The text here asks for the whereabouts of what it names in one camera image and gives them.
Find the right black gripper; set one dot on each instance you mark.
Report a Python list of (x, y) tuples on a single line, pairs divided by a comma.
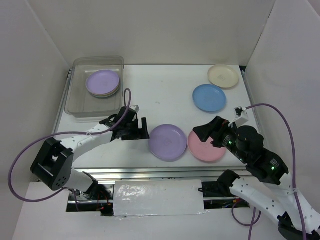
[(213, 129)]

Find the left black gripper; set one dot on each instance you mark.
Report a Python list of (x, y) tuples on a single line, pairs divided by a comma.
[(140, 133)]

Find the pink plate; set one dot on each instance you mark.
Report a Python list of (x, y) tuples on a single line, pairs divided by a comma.
[(204, 151)]

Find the purple plate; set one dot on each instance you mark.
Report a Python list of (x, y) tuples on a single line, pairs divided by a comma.
[(103, 82), (167, 142)]

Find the blue plate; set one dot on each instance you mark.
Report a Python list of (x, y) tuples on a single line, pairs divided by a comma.
[(209, 98)]

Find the yellow plate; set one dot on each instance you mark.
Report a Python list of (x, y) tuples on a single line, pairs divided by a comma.
[(107, 94)]

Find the cream plate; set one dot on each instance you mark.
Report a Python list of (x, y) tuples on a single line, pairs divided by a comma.
[(223, 76)]

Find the white strawberry pattern plate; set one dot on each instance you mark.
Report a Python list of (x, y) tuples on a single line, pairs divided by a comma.
[(103, 96)]

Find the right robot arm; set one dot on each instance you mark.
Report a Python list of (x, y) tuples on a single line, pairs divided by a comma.
[(290, 211)]

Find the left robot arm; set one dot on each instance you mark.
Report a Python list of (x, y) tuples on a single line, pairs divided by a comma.
[(54, 163)]

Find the clear plastic bin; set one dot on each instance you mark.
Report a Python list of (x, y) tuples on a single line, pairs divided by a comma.
[(79, 102)]

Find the white foil cover panel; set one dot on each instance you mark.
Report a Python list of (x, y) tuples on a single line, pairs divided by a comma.
[(158, 198)]

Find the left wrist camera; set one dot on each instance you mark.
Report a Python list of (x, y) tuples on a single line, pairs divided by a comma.
[(134, 108)]

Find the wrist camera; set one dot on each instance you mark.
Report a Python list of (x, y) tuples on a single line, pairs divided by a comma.
[(241, 117), (134, 108)]

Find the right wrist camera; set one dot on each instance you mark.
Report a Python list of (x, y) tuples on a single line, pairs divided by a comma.
[(241, 117)]

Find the aluminium front rail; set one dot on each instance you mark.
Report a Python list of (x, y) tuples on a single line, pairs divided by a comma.
[(160, 173)]

